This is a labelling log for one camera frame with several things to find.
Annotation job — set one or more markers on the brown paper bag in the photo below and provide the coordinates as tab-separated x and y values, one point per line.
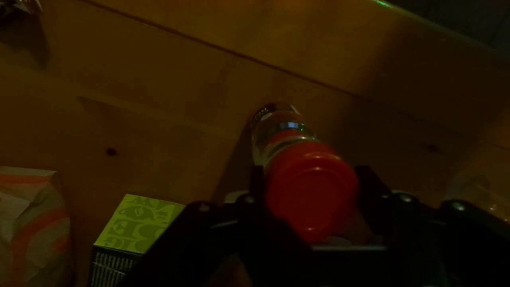
33	229

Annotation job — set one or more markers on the red bottle lid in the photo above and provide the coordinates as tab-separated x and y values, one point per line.
313	189

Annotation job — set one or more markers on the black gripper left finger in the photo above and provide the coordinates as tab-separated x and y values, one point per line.
213	245

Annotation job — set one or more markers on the small green patterned box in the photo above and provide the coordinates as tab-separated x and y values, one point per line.
141	221

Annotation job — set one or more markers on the red white candy wrapper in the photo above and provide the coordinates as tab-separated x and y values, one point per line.
18	5

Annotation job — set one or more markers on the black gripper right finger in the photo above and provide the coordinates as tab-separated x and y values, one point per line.
441	245

